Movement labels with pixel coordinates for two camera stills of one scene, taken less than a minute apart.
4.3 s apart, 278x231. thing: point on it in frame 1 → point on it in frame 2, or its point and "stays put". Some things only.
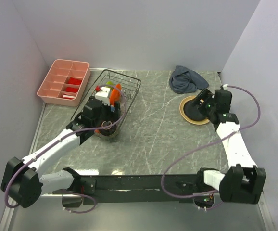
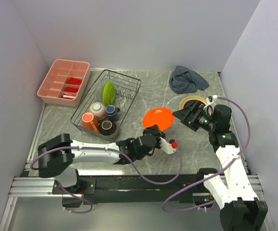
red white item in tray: x=68 y=96 stays put
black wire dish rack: x=107 y=103 stays put
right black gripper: x=206 y=96 → x=197 y=109
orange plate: x=115 y=94 → x=163 y=117
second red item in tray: x=71 y=89 stays put
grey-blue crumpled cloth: x=183 y=80 stays put
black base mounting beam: x=139 y=188 stays put
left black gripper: x=112 y=116 → x=155 y=130
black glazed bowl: x=108 y=131 stays put
